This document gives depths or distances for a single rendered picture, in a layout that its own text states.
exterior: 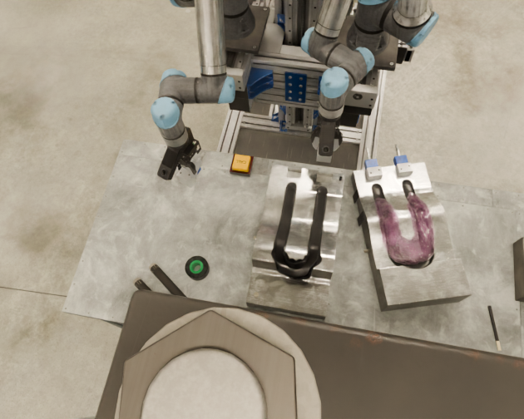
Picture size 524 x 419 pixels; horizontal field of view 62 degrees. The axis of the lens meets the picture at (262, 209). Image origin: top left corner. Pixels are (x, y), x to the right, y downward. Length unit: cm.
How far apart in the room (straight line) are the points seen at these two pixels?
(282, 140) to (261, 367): 224
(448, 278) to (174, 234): 94
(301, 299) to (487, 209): 75
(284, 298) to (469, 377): 119
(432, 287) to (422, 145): 145
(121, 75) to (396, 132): 182
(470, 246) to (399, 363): 141
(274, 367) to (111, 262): 145
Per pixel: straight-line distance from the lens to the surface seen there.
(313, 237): 146
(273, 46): 184
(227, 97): 129
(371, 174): 160
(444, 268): 150
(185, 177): 152
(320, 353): 27
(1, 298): 279
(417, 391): 28
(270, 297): 144
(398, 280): 145
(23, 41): 372
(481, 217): 173
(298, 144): 243
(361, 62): 134
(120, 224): 170
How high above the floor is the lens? 227
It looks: 66 degrees down
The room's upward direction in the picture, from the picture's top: 8 degrees counter-clockwise
